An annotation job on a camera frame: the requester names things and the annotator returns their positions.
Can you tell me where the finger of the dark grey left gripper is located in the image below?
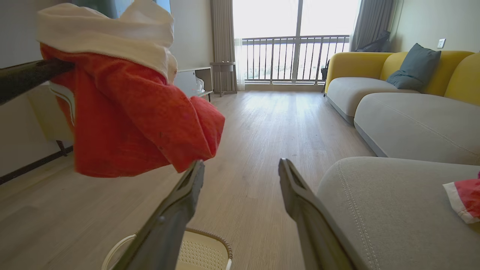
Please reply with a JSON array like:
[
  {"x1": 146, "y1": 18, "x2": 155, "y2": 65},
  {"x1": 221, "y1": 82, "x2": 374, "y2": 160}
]
[{"x1": 0, "y1": 58, "x2": 75, "y2": 106}]

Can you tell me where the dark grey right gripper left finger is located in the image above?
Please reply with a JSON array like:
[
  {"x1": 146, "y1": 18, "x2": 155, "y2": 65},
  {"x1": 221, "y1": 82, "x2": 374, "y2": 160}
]
[{"x1": 112, "y1": 160, "x2": 206, "y2": 270}]

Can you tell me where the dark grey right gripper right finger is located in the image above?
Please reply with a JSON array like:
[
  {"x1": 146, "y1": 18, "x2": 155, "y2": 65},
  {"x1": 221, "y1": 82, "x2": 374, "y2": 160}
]
[{"x1": 278, "y1": 158, "x2": 367, "y2": 270}]

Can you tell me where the white garment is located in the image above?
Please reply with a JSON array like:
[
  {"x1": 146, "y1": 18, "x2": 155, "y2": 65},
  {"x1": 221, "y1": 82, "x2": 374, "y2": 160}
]
[{"x1": 36, "y1": 0, "x2": 179, "y2": 84}]

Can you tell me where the red white-trimmed garment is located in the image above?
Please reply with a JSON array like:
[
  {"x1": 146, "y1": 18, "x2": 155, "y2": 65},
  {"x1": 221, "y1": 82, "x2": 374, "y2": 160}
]
[{"x1": 442, "y1": 172, "x2": 480, "y2": 225}]

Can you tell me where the white perforated laundry basket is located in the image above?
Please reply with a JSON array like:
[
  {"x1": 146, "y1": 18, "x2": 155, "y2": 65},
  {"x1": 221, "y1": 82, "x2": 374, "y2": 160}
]
[{"x1": 101, "y1": 228, "x2": 233, "y2": 270}]

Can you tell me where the grey upholstered seat module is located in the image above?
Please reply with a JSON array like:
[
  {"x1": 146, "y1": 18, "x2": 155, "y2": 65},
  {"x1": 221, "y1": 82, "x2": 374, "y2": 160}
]
[{"x1": 317, "y1": 156, "x2": 480, "y2": 270}]

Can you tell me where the cream furniture with dark leg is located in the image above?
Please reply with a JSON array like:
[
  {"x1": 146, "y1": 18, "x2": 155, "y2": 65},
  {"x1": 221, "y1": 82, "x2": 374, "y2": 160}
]
[{"x1": 27, "y1": 82, "x2": 75, "y2": 156}]

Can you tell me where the yellow and grey sofa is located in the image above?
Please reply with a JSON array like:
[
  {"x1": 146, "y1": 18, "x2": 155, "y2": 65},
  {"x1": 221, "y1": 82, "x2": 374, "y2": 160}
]
[{"x1": 324, "y1": 51, "x2": 480, "y2": 166}]

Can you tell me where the white low cabinet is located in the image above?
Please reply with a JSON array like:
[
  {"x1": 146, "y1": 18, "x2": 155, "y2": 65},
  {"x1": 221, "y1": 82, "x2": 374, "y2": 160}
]
[{"x1": 174, "y1": 67, "x2": 213, "y2": 102}]

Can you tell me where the black object beside sofa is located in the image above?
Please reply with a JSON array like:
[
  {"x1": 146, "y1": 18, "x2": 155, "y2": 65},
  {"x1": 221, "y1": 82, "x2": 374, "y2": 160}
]
[{"x1": 321, "y1": 60, "x2": 330, "y2": 92}]

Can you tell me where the small brown side stand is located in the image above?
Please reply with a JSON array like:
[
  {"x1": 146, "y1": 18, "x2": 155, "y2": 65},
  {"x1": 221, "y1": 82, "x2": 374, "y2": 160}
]
[{"x1": 210, "y1": 62, "x2": 237, "y2": 97}]

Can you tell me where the blue grey cushion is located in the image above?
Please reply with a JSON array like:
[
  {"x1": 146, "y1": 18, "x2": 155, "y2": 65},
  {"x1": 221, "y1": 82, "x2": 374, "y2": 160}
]
[{"x1": 386, "y1": 43, "x2": 442, "y2": 91}]

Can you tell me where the dark cloth behind sofa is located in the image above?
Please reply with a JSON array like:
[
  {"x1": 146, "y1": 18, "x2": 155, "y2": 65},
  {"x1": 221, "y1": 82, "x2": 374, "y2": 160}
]
[{"x1": 356, "y1": 31, "x2": 391, "y2": 53}]

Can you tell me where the beige curtain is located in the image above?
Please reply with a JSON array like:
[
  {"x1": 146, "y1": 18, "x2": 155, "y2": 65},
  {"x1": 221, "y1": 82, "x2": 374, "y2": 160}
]
[{"x1": 210, "y1": 0, "x2": 238, "y2": 92}]

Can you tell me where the dark metal balcony railing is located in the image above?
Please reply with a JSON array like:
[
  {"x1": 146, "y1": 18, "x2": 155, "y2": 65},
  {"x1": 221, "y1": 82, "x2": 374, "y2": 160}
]
[{"x1": 240, "y1": 35, "x2": 351, "y2": 84}]

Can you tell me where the grey curtain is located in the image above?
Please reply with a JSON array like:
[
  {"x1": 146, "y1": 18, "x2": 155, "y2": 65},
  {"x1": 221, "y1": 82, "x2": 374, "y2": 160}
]
[{"x1": 351, "y1": 0, "x2": 396, "y2": 51}]

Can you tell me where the dark framed wall screen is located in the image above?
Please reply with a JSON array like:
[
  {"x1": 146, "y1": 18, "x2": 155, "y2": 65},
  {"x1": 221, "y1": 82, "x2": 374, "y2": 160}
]
[{"x1": 71, "y1": 0, "x2": 171, "y2": 18}]

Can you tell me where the window door frame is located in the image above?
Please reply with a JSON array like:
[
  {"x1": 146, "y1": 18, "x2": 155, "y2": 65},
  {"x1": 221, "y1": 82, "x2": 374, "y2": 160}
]
[{"x1": 232, "y1": 0, "x2": 360, "y2": 90}]

